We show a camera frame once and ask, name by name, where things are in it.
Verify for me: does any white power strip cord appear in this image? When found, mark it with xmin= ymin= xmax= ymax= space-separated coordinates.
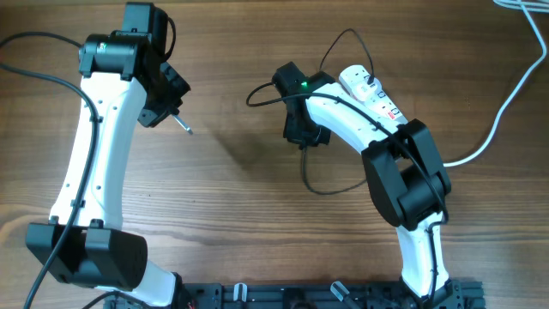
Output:
xmin=443 ymin=0 xmax=549 ymax=168

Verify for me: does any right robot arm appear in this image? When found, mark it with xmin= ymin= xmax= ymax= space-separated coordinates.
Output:
xmin=271 ymin=62 xmax=451 ymax=308

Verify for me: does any white USB charger plug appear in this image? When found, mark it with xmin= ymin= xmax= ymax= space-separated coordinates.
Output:
xmin=350 ymin=79 xmax=380 ymax=103

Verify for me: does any black USB charging cable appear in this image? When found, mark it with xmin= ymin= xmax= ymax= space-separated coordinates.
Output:
xmin=300 ymin=27 xmax=377 ymax=196

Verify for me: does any black camera cable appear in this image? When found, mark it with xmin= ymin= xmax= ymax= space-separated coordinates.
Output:
xmin=245 ymin=81 xmax=449 ymax=306
xmin=0 ymin=32 xmax=104 ymax=309

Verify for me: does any black left camera cable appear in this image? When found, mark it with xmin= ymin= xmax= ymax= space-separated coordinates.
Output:
xmin=0 ymin=32 xmax=104 ymax=309

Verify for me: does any Galaxy S25 smartphone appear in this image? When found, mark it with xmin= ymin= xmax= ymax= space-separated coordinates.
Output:
xmin=172 ymin=114 xmax=193 ymax=135

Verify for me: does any black right camera cable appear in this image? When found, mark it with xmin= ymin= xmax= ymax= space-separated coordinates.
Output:
xmin=245 ymin=81 xmax=449 ymax=306

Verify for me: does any white power strip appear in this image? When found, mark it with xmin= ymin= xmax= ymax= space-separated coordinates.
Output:
xmin=339 ymin=64 xmax=407 ymax=124

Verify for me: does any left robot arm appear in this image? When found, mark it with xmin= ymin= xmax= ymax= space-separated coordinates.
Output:
xmin=26 ymin=2 xmax=192 ymax=308

